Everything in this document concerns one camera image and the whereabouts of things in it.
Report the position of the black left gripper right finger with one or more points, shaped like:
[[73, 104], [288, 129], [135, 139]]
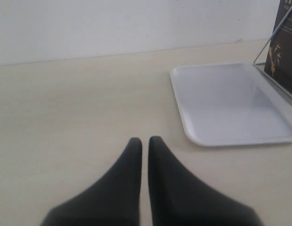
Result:
[[179, 198]]

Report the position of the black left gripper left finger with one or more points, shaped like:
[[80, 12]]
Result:
[[112, 201]]

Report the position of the white plastic tray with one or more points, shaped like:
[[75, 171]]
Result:
[[230, 104]]

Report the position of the thin dark brown book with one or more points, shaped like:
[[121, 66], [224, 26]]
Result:
[[279, 59]]

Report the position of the white wire book rack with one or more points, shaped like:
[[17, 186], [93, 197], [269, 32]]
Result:
[[285, 8]]

